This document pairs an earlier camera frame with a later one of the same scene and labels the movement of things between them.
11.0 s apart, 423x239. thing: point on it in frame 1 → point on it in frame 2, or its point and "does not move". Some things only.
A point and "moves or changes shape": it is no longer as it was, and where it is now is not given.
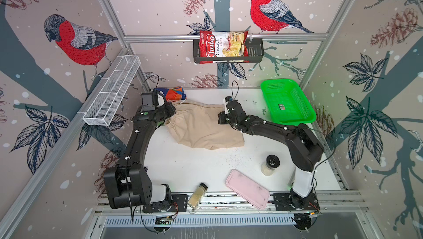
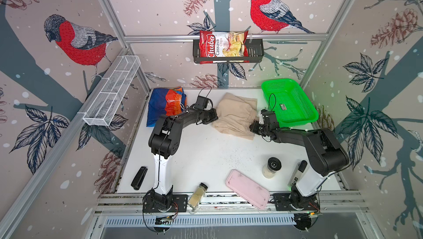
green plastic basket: (288, 104) does not move
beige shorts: (198, 124) moves or changes shape
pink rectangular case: (251, 192) does not move
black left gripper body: (165, 110) → (208, 115)
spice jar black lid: (195, 200) does not move
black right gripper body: (226, 120) → (259, 129)
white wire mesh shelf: (112, 91) does not move
